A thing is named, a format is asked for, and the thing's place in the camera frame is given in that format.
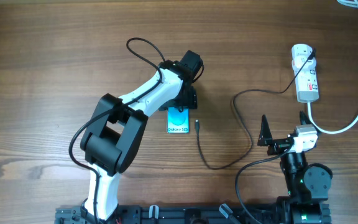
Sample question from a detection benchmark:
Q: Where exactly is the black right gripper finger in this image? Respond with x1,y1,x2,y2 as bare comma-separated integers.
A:
300,111,321,134
257,114,273,146

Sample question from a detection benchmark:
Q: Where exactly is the blue Galaxy smartphone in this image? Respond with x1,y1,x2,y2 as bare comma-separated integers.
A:
167,107,190,134

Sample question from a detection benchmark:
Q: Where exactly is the black USB charging cable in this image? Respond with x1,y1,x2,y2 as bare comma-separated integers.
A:
194,49,317,170

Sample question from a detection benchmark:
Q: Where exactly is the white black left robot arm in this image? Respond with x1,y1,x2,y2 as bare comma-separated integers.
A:
80,50,203,223

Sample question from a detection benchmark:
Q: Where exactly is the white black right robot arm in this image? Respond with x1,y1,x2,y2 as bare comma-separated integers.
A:
257,112,333,224

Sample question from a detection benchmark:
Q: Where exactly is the white power strip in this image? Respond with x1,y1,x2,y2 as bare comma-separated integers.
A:
291,44,319,103

